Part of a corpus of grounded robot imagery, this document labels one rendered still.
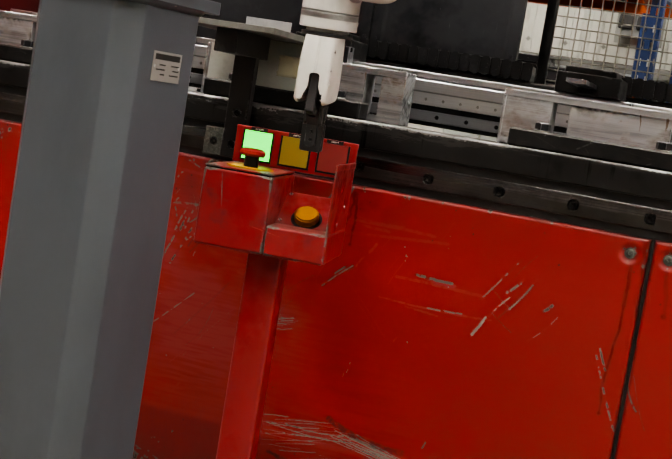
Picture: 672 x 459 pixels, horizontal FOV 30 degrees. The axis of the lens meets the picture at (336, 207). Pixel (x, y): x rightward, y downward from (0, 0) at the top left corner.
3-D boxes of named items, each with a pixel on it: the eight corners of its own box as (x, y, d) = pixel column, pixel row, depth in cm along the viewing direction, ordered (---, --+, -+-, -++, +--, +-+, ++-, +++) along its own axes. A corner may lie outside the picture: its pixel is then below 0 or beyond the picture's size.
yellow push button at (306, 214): (291, 229, 191) (291, 218, 189) (297, 214, 193) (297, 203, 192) (315, 234, 190) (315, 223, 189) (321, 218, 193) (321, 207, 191)
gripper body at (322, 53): (310, 22, 187) (300, 97, 189) (295, 22, 177) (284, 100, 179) (359, 30, 186) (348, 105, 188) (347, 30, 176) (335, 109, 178)
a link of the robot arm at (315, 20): (309, 8, 187) (306, 28, 187) (296, 7, 178) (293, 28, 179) (363, 16, 185) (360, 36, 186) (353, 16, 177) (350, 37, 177)
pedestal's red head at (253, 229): (192, 242, 187) (210, 122, 185) (221, 233, 202) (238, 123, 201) (322, 266, 183) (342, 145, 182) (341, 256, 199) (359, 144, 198)
